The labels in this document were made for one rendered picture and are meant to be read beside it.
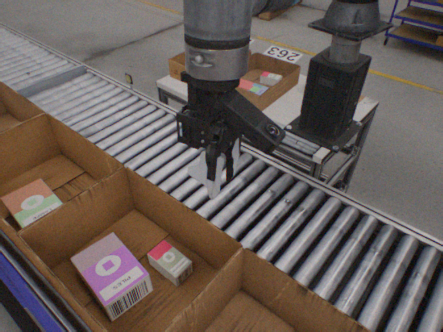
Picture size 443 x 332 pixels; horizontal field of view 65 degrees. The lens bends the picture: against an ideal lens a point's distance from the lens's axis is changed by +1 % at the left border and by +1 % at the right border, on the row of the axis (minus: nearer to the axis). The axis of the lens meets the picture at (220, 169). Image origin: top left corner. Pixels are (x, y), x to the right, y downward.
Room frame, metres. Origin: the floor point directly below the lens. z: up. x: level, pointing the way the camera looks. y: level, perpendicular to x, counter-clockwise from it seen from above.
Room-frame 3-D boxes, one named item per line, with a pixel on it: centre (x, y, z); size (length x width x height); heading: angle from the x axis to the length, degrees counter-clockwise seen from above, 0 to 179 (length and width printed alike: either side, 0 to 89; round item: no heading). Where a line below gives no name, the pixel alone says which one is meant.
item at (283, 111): (1.60, -0.22, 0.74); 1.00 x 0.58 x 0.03; 49
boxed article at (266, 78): (1.66, -0.27, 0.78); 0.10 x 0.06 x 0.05; 61
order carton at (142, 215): (0.44, 0.19, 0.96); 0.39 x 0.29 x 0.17; 50
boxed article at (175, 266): (0.47, 0.12, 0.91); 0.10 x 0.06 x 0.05; 50
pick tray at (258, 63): (1.61, -0.19, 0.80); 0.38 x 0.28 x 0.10; 141
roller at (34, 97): (1.62, 0.89, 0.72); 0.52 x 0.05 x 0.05; 140
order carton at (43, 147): (0.69, 0.49, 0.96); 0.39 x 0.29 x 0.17; 50
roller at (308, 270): (0.61, -0.31, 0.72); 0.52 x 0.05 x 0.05; 140
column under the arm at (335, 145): (1.27, -0.46, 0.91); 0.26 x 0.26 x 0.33; 49
